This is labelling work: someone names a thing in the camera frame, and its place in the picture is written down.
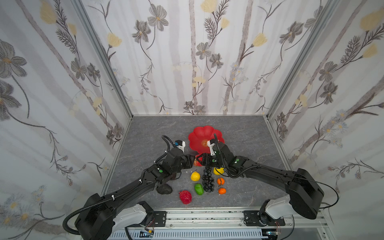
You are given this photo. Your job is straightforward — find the red crinkled fake fruit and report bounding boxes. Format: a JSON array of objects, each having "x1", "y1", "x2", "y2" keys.
[{"x1": 196, "y1": 154, "x2": 203, "y2": 162}]

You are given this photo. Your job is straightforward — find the red flower-shaped fruit bowl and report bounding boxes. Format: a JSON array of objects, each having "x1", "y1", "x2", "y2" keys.
[{"x1": 188, "y1": 126, "x2": 225, "y2": 154}]

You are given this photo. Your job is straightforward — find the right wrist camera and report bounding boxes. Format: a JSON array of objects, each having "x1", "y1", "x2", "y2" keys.
[{"x1": 208, "y1": 143, "x2": 216, "y2": 156}]

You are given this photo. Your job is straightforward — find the orange fake tangerine lower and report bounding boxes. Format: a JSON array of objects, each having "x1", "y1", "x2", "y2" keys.
[{"x1": 218, "y1": 188, "x2": 227, "y2": 195}]

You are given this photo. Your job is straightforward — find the white perforated cable duct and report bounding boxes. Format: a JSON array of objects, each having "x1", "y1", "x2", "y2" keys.
[{"x1": 107, "y1": 229, "x2": 265, "y2": 240}]

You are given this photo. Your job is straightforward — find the dark fake avocado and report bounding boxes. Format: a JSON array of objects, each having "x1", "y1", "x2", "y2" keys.
[{"x1": 156, "y1": 184, "x2": 173, "y2": 195}]

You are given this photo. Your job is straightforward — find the red fake apple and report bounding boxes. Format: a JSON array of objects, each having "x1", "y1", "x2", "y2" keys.
[{"x1": 194, "y1": 160, "x2": 202, "y2": 167}]

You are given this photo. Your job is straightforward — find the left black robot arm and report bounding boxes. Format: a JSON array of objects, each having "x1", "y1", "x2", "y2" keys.
[{"x1": 68, "y1": 148, "x2": 195, "y2": 240}]

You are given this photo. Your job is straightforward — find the yellow fake pear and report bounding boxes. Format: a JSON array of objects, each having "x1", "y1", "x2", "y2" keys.
[{"x1": 191, "y1": 171, "x2": 201, "y2": 182}]

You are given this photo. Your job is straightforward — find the black fake grape bunch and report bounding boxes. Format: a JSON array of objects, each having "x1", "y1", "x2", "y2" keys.
[{"x1": 202, "y1": 167, "x2": 215, "y2": 193}]

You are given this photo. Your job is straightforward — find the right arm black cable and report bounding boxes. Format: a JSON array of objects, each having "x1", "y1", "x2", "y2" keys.
[{"x1": 311, "y1": 179, "x2": 340, "y2": 210}]

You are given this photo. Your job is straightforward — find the green fake lime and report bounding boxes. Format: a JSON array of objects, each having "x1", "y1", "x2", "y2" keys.
[{"x1": 194, "y1": 183, "x2": 204, "y2": 196}]

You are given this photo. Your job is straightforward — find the yellow fake lemon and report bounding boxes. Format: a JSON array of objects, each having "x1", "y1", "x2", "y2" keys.
[{"x1": 213, "y1": 168, "x2": 225, "y2": 176}]

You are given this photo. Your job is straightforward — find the aluminium mounting rail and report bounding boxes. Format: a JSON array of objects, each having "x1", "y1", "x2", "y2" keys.
[{"x1": 119, "y1": 206, "x2": 328, "y2": 232}]

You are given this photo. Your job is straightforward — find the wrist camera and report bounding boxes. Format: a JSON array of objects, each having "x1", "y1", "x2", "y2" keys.
[
  {"x1": 208, "y1": 143, "x2": 216, "y2": 156},
  {"x1": 174, "y1": 140, "x2": 186, "y2": 152}
]

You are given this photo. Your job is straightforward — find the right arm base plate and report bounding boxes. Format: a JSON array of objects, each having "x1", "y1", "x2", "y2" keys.
[{"x1": 243, "y1": 211, "x2": 286, "y2": 227}]

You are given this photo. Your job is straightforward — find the orange fake tangerine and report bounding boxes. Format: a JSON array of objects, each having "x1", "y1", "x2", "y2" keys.
[
  {"x1": 218, "y1": 188, "x2": 227, "y2": 195},
  {"x1": 217, "y1": 178, "x2": 226, "y2": 186}
]

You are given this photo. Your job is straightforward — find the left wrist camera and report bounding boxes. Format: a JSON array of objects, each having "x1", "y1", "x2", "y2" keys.
[{"x1": 174, "y1": 140, "x2": 186, "y2": 152}]

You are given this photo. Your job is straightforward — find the orange fake tangerine upper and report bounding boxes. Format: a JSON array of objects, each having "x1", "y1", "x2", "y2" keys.
[{"x1": 217, "y1": 178, "x2": 226, "y2": 186}]

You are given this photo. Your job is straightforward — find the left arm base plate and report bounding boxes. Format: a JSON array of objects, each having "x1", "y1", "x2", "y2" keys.
[{"x1": 147, "y1": 211, "x2": 167, "y2": 228}]

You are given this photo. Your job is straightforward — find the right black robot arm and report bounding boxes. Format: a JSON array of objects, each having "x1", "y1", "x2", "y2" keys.
[{"x1": 197, "y1": 153, "x2": 324, "y2": 220}]

